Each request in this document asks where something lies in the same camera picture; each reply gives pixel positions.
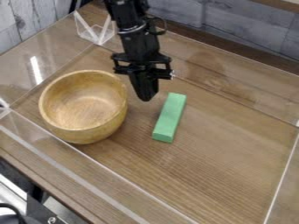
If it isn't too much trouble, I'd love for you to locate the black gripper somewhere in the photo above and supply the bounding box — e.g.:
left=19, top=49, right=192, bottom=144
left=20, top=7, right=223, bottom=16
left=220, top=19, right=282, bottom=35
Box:
left=111, top=27, right=174, bottom=102

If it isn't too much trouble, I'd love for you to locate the green rectangular block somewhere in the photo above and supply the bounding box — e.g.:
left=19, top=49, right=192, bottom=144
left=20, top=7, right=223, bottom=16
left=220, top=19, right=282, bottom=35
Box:
left=152, top=93, right=187, bottom=143

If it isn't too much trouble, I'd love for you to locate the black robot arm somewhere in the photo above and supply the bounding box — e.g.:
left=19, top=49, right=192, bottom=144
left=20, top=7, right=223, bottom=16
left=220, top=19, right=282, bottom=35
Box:
left=104, top=0, right=174, bottom=102

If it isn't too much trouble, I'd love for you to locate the wooden bowl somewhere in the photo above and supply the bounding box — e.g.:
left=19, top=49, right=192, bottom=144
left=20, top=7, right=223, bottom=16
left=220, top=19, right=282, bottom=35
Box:
left=39, top=70, right=127, bottom=144

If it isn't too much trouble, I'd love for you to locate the clear acrylic corner bracket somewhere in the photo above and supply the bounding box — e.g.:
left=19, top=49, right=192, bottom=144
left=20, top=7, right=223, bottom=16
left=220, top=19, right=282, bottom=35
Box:
left=73, top=11, right=116, bottom=46

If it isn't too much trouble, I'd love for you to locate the clear acrylic enclosure wall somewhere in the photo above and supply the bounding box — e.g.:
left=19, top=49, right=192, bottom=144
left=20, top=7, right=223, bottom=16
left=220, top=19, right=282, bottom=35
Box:
left=0, top=17, right=299, bottom=224

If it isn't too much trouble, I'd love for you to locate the black metal bracket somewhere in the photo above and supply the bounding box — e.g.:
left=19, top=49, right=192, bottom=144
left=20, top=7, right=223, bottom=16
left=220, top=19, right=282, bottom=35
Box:
left=25, top=194, right=59, bottom=224

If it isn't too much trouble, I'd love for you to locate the black cable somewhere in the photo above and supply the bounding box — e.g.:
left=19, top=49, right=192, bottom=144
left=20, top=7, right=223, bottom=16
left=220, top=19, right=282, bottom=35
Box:
left=0, top=203, right=24, bottom=224

